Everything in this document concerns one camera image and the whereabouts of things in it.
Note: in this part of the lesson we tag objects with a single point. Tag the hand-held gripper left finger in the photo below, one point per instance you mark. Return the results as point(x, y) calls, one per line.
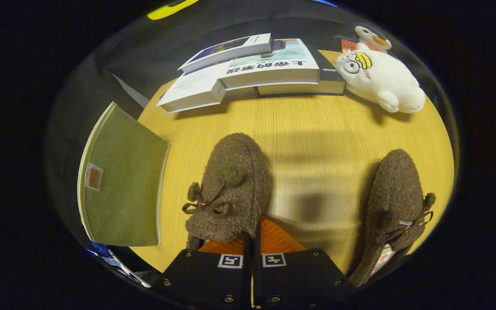
point(213, 280)

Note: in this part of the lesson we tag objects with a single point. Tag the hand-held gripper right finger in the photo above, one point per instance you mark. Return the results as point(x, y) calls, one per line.
point(295, 280)

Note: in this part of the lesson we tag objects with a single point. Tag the brown fuzzy shoe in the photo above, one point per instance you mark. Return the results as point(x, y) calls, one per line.
point(394, 185)
point(235, 163)

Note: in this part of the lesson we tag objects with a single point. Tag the green fabric storage box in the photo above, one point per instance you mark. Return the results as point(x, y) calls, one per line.
point(123, 181)

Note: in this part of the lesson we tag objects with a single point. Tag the white device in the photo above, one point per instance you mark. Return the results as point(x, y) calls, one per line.
point(129, 273)

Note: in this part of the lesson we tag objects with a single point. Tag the blue cloth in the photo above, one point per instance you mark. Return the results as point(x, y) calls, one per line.
point(100, 249)

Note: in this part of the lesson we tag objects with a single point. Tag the patterned cover book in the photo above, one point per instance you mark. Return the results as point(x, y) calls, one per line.
point(235, 91)

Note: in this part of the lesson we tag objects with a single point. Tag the white seal plush toy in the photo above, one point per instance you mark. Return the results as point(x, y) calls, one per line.
point(381, 77)

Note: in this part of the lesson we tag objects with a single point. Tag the night photo cover book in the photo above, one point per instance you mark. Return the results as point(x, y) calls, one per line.
point(239, 49)

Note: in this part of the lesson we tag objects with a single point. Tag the navy penguin plush toy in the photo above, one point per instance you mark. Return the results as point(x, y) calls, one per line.
point(370, 36)

